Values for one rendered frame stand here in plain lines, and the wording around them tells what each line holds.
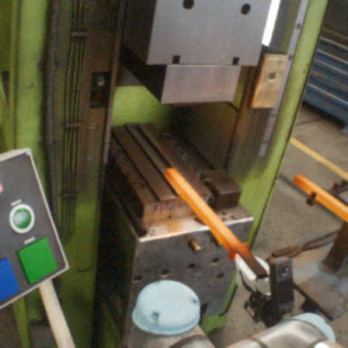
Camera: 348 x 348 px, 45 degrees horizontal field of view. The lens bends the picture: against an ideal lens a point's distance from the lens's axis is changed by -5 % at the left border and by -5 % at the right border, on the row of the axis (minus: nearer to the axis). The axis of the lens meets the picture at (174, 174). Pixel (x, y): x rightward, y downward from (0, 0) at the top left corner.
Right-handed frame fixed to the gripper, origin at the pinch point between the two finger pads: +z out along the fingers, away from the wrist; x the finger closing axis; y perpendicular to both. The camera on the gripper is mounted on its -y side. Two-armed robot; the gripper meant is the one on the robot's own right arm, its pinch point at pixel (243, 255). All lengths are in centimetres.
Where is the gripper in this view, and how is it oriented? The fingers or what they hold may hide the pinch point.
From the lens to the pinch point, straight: 101.1
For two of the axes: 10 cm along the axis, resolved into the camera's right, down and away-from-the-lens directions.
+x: 8.9, -1.2, 4.4
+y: -1.4, 8.4, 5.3
